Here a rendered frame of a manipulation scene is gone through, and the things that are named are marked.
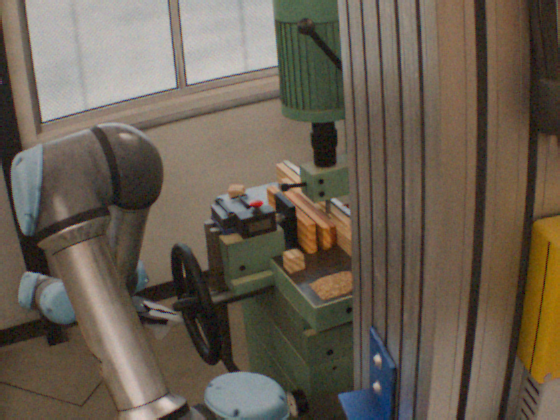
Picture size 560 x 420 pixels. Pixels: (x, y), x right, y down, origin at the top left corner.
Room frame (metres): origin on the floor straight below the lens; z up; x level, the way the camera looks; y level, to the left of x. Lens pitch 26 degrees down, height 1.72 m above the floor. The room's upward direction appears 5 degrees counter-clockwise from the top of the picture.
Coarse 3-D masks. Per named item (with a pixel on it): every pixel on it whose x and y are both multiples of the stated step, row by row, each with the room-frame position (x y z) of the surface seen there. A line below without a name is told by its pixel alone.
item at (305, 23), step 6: (306, 18) 1.37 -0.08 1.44; (300, 24) 1.36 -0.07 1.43; (306, 24) 1.36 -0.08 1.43; (312, 24) 1.36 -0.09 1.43; (300, 30) 1.36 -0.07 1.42; (306, 30) 1.36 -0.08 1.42; (312, 30) 1.36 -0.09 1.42; (312, 36) 1.37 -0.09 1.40; (318, 36) 1.38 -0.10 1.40; (318, 42) 1.38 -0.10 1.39; (324, 42) 1.38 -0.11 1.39; (324, 48) 1.38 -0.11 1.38; (330, 48) 1.39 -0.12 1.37; (330, 54) 1.38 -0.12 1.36; (336, 60) 1.39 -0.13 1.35; (342, 66) 1.39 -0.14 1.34; (342, 72) 1.40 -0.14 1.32
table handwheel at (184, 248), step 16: (176, 256) 1.48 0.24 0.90; (192, 256) 1.39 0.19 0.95; (176, 272) 1.52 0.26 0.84; (192, 272) 1.35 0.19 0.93; (176, 288) 1.52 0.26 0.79; (192, 288) 1.41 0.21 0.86; (208, 288) 1.32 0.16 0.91; (208, 304) 1.30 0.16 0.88; (224, 304) 1.42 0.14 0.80; (192, 320) 1.48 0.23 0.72; (208, 320) 1.28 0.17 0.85; (192, 336) 1.45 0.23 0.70; (208, 336) 1.28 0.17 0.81; (208, 352) 1.37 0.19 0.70
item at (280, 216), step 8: (280, 192) 1.57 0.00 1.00; (280, 200) 1.54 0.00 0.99; (288, 200) 1.52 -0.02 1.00; (280, 208) 1.54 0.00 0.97; (288, 208) 1.50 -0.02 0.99; (280, 216) 1.52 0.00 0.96; (288, 216) 1.50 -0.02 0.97; (296, 216) 1.49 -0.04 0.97; (280, 224) 1.52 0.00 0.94; (288, 224) 1.50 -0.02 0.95; (296, 224) 1.49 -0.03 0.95; (288, 232) 1.51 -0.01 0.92; (296, 232) 1.49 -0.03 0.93; (296, 240) 1.49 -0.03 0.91
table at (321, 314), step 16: (256, 192) 1.79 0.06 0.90; (288, 240) 1.51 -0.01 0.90; (304, 256) 1.43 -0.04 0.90; (320, 256) 1.43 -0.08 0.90; (336, 256) 1.42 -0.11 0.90; (224, 272) 1.45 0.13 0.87; (272, 272) 1.43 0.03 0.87; (288, 272) 1.37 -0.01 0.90; (304, 272) 1.37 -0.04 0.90; (320, 272) 1.36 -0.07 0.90; (336, 272) 1.35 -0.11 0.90; (240, 288) 1.39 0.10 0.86; (256, 288) 1.41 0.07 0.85; (288, 288) 1.35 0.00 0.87; (304, 288) 1.30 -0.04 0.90; (304, 304) 1.27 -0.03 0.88; (320, 304) 1.24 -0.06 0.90; (336, 304) 1.24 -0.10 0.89; (352, 304) 1.26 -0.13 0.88; (320, 320) 1.23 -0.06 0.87; (336, 320) 1.24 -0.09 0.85
